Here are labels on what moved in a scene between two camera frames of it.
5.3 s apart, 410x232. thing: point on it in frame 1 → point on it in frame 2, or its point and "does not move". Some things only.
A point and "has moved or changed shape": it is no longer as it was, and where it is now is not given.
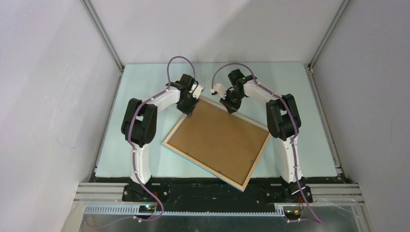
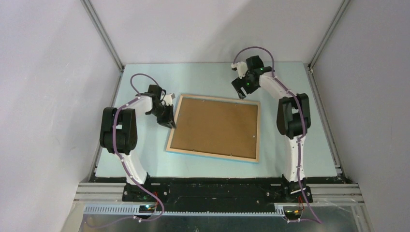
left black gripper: (188, 110) → (169, 121)
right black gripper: (231, 108) → (238, 83)
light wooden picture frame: (241, 187) → (237, 157)
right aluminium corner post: (344, 6) does not move
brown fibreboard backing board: (229, 143) has moved or changed shape
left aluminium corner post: (104, 34) does not move
